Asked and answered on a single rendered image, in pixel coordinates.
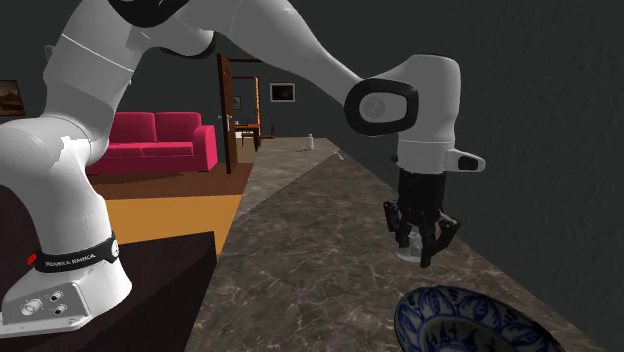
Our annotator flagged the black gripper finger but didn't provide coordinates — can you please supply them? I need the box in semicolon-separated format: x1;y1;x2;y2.
419;211;461;270
382;199;415;248

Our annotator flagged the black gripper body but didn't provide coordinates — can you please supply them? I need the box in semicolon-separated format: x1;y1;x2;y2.
396;167;448;224

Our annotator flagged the small white cup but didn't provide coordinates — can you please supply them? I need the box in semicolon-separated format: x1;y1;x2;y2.
395;231;424;265

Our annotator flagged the blue and white patterned bowl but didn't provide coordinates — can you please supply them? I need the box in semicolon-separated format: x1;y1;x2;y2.
393;285;567;352

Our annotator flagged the wooden dining table with chairs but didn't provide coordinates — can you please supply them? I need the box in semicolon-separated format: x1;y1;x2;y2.
234;118;276;148

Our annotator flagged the brown wooden door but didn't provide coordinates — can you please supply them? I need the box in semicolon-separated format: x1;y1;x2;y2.
216;52;240;175

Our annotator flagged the dark robot stand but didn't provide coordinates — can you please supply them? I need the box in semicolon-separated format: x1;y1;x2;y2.
0;185;219;352

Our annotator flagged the pink sofa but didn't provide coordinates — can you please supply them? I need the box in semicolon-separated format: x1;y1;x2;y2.
86;111;220;176

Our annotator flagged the dark wall picture white frame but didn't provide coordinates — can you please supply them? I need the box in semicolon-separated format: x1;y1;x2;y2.
269;82;297;104

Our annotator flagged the brown landscape wall picture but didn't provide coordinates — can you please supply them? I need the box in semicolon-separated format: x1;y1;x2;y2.
0;79;27;118

